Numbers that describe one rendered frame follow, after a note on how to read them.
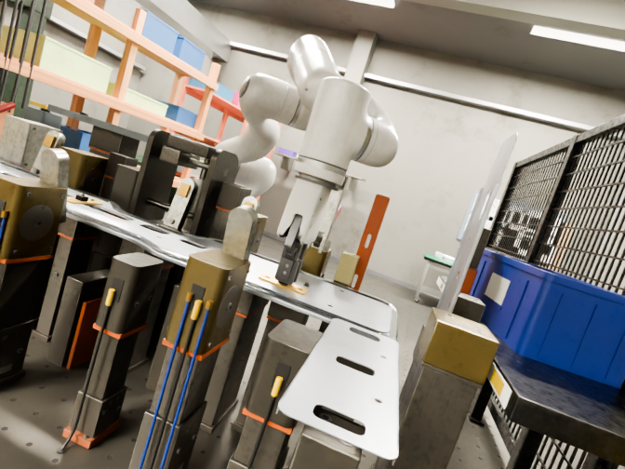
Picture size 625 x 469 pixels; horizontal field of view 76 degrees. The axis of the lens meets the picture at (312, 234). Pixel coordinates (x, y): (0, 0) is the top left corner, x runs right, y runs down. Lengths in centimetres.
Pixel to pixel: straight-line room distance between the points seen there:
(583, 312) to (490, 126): 685
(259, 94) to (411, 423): 79
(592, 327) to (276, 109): 80
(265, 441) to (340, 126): 45
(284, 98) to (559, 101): 690
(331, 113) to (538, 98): 714
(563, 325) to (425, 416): 25
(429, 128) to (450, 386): 696
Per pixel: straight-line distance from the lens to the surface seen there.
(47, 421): 81
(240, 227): 57
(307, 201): 62
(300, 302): 63
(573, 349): 72
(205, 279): 52
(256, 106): 107
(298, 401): 36
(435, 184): 729
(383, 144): 67
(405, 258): 729
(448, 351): 56
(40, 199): 75
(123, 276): 64
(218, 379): 78
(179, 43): 440
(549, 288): 68
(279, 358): 52
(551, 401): 54
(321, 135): 64
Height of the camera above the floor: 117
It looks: 6 degrees down
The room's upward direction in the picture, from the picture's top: 18 degrees clockwise
